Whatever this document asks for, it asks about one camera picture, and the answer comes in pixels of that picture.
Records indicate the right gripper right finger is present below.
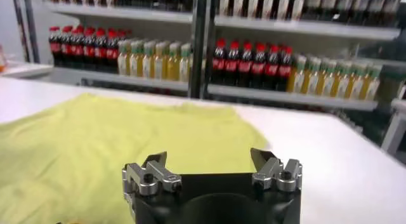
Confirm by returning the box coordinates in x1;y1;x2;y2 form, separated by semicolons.
249;147;304;193

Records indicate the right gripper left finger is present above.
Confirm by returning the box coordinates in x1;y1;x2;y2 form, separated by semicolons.
121;150;183;197

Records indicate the yellow-green t-shirt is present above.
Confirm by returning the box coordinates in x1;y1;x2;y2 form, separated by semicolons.
0;92;270;224

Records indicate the yellow juice bottle green label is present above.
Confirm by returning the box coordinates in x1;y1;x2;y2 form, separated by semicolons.
344;62;365;100
166;43;181;82
117;41;131;76
178;43;193;83
141;41;155;79
329;60;351;98
129;41;143;77
315;58;336;98
301;56;321;96
287;55;307;95
154;41;168;80
358;65;383;102

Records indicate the red cap cola bottle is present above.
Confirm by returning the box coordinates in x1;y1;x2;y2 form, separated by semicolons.
225;40;240;86
105;29;120;74
277;46;294;92
71;27;85;69
48;26;63;67
265;44;280;90
94;28;108;72
251;43;267;89
82;27;96;70
211;38;227;85
60;25;73;68
238;41;254;88

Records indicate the glass drinks display cabinet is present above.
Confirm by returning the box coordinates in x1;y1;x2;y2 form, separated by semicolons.
202;0;406;150
41;0;207;99

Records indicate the green cap dark tea bottle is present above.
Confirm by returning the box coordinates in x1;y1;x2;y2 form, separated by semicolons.
290;0;306;22
231;0;246;18
218;0;232;17
275;0;291;22
246;0;261;19
260;0;275;20

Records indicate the beige label dark drink bottle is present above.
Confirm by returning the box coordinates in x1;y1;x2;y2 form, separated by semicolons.
320;0;339;22
306;0;323;20

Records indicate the blue label dark drink bottle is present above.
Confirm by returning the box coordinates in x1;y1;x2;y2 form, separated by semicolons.
351;0;370;25
382;0;403;27
336;0;356;23
367;0;386;25

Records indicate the orange and white box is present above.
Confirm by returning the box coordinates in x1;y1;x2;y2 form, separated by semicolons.
0;43;8;73

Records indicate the black slanted frame post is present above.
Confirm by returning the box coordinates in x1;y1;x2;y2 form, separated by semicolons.
11;0;41;64

